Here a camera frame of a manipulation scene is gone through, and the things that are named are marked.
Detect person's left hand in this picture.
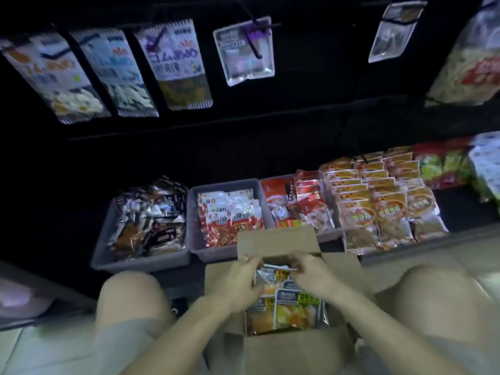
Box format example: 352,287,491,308
206,256,267,314

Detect person's right hand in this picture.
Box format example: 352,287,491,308
287,251,345,304

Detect silver snack packet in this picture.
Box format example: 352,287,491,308
254,263,302,286

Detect person's right forearm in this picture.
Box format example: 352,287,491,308
318,285,455,375

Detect person's left forearm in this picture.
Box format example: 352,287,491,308
121,291,236,375

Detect brown cardboard box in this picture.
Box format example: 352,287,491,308
203,226,372,375

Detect grey plastic bin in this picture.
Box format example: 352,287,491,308
91,187,192,274
259,173,345,245
187,179,271,263

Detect stack of yellow label packets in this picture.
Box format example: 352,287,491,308
244,269,329,335

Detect pile of red white packets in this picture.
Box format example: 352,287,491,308
197,190,265,249

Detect rows of orange brown packets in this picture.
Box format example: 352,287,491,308
318,146,450,255

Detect pile of dark shiny packets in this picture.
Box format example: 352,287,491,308
112,176,189,257

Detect person's left leg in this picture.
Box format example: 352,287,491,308
95,270,208,375

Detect person's leg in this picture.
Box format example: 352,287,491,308
95,270,208,375
352,265,500,375

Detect black display shelf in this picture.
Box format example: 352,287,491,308
0,0,500,270

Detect person's right leg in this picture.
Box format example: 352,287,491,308
352,265,500,375

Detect grey shorts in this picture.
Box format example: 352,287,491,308
92,318,500,375

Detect red green snack bag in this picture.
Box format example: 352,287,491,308
413,137,475,191

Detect hanging clear silver packet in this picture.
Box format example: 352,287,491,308
213,16,276,87

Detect blue white snack bags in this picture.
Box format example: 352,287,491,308
467,131,500,215

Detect hanging white yellow snack packet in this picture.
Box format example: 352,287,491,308
134,18,214,111

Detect hanging white blue snack packet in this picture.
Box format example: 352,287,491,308
68,29,160,118

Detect hanging small silver packet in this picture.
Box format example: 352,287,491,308
368,1,429,64

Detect large clear snack bag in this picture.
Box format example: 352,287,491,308
425,0,500,107

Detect hanging white orange snack packet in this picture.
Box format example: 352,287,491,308
0,33,112,125

